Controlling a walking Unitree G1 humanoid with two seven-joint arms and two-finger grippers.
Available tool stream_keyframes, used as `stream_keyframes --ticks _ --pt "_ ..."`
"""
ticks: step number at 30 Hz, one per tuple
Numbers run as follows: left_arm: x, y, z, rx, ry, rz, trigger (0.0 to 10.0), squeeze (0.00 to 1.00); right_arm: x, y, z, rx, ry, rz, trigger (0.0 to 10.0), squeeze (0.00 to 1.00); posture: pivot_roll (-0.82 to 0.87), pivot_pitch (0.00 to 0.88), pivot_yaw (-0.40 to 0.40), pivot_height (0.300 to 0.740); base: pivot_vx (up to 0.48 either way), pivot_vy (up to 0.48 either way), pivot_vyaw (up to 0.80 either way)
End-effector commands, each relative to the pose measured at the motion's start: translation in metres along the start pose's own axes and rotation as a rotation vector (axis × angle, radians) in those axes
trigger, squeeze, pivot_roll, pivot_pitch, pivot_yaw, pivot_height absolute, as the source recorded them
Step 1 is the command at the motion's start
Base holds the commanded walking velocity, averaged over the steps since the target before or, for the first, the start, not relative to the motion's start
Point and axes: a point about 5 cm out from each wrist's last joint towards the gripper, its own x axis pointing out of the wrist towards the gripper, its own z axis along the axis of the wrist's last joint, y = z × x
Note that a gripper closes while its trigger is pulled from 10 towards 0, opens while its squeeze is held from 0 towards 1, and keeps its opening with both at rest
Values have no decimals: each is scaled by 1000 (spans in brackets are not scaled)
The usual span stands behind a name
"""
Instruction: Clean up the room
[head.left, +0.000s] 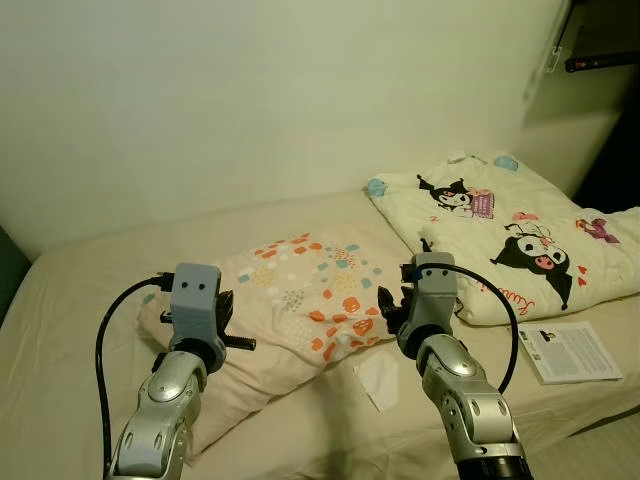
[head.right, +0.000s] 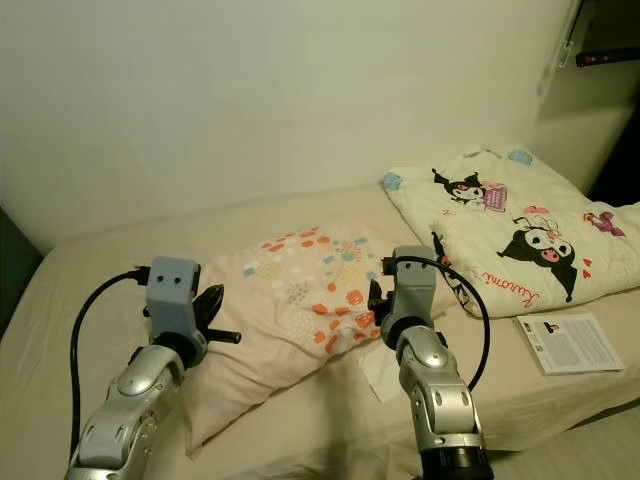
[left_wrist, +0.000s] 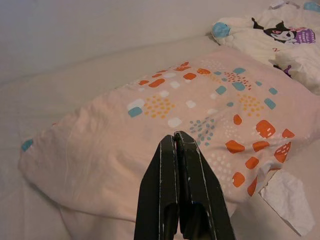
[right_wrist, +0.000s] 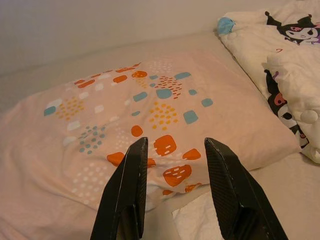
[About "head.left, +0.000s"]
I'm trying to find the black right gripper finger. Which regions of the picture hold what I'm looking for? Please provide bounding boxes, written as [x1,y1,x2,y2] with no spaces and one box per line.
[377,285,406,336]

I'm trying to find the pink patterned pillow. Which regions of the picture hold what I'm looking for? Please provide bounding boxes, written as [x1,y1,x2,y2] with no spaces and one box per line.
[137,222,419,466]

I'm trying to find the white paperback book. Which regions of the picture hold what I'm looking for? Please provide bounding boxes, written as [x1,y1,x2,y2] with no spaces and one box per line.
[518,320,625,386]

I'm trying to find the white tissue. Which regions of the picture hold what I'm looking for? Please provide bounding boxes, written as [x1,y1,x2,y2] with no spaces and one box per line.
[353,355,401,414]

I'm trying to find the cream cartoon print blanket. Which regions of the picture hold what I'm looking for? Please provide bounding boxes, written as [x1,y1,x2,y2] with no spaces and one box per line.
[365,150,640,326]

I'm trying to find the dark teal headboard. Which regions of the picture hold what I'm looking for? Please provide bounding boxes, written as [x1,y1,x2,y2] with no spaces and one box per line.
[0,228,31,326]

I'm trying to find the black cabinet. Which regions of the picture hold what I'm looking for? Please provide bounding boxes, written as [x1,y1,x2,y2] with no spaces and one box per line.
[575,100,640,213]

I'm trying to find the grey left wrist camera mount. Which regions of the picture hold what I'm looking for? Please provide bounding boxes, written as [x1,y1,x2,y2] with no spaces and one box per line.
[165,263,223,351]

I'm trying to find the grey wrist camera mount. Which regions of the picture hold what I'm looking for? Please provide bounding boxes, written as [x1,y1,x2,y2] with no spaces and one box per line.
[165,263,223,351]
[412,253,459,336]

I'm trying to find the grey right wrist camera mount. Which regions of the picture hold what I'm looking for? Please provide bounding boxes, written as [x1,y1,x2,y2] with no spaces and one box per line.
[412,253,459,336]

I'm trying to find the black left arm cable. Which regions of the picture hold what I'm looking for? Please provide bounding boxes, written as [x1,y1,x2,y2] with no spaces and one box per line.
[95,272,171,479]

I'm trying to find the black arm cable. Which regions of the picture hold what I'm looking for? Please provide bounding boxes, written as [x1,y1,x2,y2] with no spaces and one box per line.
[95,272,171,479]
[400,260,521,396]

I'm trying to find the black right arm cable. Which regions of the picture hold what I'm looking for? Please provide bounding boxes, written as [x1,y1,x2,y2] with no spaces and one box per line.
[400,260,521,396]

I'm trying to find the white wall bracket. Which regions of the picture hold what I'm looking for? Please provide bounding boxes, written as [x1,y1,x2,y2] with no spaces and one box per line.
[543,18,573,79]

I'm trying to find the dark wall shelf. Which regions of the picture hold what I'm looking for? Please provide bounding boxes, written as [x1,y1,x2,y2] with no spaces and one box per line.
[555,0,640,73]

